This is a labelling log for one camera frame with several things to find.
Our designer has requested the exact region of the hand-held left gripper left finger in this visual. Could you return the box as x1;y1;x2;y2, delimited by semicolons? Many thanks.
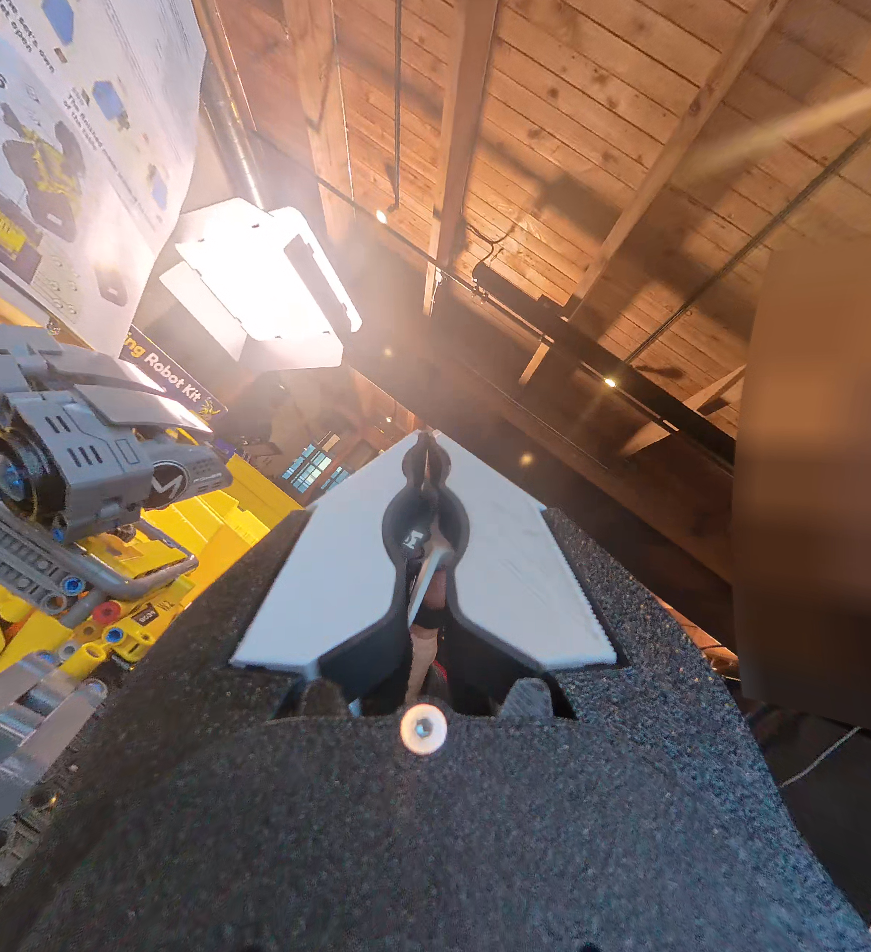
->
229;431;425;681

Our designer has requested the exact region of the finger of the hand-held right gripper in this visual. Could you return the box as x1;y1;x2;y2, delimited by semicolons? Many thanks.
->
408;545;456;627

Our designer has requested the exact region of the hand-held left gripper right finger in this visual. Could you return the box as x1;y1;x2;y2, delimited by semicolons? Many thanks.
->
430;431;619;679

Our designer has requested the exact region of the yellow black strip sticker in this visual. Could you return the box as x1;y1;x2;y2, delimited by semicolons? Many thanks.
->
132;597;185;631

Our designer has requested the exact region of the yellow grey toy brick robot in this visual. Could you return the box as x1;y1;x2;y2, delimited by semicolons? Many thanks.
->
0;446;200;912

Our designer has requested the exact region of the yellow plastic bin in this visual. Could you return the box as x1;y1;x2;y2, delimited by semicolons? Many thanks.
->
141;452;304;585

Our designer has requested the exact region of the paned window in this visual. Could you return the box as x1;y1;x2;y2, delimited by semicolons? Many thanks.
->
281;442;352;495

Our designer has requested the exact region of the blue robot kit box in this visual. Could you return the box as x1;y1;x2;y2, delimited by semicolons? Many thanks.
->
119;325;228;426

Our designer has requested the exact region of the white studio light panel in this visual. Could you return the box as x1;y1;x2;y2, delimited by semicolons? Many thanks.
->
157;197;364;371

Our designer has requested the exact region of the robot instruction booklet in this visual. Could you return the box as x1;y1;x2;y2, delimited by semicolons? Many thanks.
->
0;0;207;358

